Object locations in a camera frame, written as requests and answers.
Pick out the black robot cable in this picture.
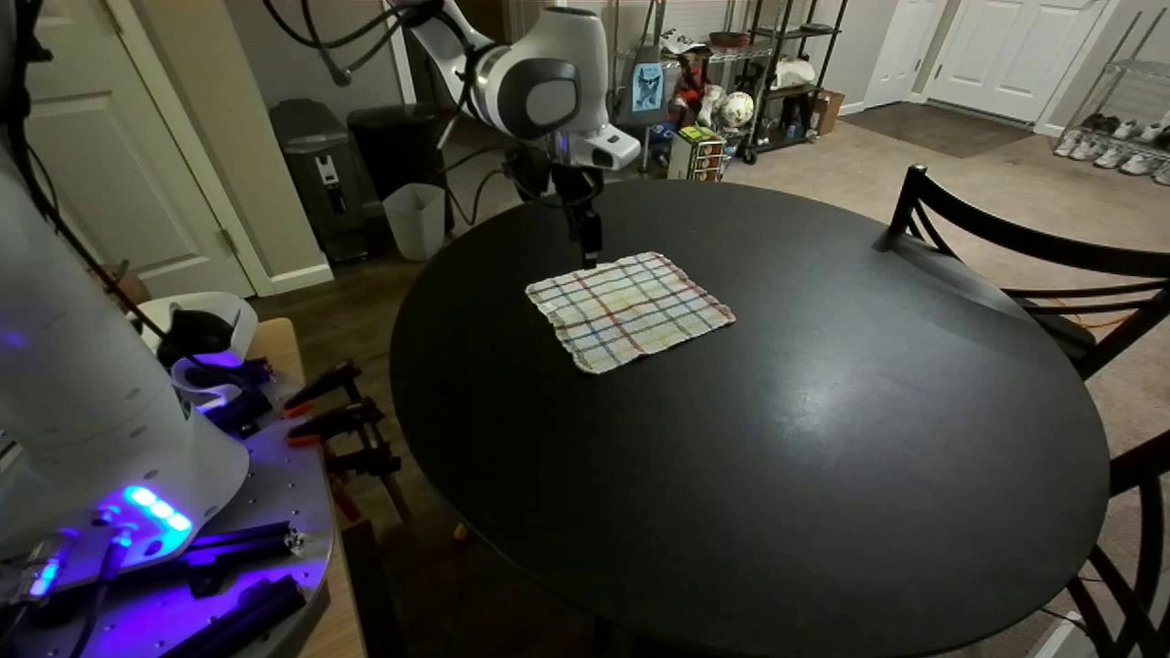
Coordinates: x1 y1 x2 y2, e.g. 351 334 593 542
0 0 167 338
258 0 430 89

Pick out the white device with blue light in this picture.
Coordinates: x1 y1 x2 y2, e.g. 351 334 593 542
0 415 338 658

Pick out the white ball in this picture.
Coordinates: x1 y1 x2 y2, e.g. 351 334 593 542
716 89 761 131

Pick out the wooden cart top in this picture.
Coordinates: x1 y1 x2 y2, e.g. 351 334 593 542
249 316 370 658

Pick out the checked white tea towel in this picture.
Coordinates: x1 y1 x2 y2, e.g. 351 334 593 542
522 247 737 381

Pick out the black red clamp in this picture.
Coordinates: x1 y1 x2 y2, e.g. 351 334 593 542
285 397 388 448
323 440 412 522
280 359 370 412

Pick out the black cross-back chair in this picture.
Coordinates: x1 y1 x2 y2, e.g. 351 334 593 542
1057 425 1170 658
875 159 1170 384

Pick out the white VR headset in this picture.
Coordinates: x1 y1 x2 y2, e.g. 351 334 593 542
129 287 263 370

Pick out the black square bin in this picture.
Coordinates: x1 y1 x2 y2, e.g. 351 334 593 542
342 104 457 234

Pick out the black metal shelf rack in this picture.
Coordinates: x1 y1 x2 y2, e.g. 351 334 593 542
608 0 850 167

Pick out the white entrance door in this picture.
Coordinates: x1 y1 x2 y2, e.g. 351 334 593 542
923 0 1115 126

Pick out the wire shoe rack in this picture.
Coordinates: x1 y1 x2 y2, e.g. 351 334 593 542
1051 12 1170 190

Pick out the black pedal trash bin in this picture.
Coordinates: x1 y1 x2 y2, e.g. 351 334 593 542
265 97 384 265

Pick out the white interior door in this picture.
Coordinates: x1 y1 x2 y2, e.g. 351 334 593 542
22 0 252 301

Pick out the blue white sign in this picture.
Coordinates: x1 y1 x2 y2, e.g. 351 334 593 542
624 55 682 120

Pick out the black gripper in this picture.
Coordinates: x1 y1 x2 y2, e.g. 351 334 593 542
499 126 610 263

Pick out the white wastebasket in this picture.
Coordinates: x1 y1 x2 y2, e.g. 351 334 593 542
379 178 452 263

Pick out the VR controller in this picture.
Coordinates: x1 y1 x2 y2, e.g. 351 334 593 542
167 347 280 435

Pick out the brown cardboard box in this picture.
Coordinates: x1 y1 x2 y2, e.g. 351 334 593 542
810 85 848 139

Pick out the grey door mat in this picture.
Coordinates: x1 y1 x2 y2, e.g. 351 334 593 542
842 97 1039 159

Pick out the round black table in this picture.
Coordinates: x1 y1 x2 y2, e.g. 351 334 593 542
388 178 1111 658

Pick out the black mounting bracket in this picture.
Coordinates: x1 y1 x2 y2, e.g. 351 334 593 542
157 574 310 658
180 518 308 586

